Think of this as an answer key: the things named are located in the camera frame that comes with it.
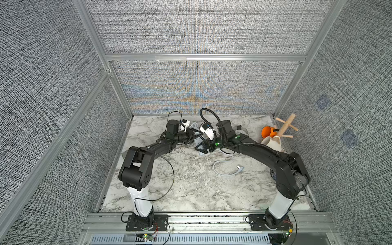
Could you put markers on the small metal tin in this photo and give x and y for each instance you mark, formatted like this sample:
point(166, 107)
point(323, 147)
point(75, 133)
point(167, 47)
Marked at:
point(124, 154)

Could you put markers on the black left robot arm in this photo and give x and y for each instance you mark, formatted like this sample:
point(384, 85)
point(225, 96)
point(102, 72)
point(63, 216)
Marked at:
point(136, 170)

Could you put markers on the orange mug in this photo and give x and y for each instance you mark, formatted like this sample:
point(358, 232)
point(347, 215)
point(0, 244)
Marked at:
point(269, 131)

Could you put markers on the white mug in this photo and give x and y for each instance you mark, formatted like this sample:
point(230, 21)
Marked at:
point(273, 143)

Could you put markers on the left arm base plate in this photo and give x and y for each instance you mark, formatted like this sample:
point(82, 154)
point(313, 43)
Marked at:
point(147, 223)

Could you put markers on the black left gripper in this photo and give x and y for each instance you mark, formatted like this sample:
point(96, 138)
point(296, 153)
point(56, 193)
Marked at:
point(190, 135)

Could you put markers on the wooden mug tree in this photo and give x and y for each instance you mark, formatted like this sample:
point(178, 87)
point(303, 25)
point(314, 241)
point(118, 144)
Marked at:
point(286, 124)

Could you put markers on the grey cup with spoons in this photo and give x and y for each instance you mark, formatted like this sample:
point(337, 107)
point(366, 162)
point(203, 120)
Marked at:
point(273, 174)

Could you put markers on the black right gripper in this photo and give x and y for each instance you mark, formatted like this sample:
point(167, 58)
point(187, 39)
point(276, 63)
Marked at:
point(206, 145)

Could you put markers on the aluminium front rail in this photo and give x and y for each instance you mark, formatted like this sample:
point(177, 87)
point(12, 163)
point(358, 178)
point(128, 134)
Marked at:
point(210, 228)

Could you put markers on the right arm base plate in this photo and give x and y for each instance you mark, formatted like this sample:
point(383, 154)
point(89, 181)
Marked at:
point(262, 222)

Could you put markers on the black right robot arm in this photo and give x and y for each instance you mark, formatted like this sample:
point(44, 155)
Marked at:
point(291, 176)

